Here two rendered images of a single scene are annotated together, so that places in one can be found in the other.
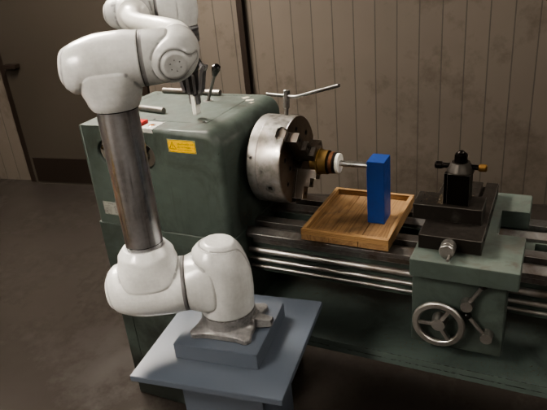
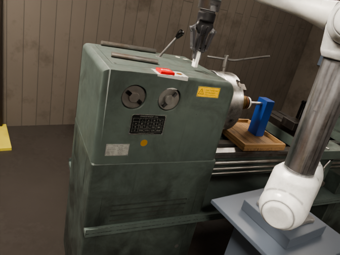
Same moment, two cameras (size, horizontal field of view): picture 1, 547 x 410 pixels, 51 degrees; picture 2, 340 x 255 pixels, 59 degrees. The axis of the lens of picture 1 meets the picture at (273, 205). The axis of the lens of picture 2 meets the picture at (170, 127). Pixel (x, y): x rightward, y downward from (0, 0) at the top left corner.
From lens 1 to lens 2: 1.88 m
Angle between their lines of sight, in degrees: 51
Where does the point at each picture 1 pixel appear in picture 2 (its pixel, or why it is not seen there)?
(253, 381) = (331, 242)
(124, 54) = not seen: outside the picture
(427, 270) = not seen: hidden behind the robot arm
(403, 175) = not seen: hidden behind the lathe
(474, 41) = (149, 36)
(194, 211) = (196, 142)
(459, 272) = (330, 154)
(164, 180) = (181, 119)
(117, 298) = (302, 217)
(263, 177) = (231, 113)
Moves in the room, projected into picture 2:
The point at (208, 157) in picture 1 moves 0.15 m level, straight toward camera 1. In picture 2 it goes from (225, 100) to (258, 112)
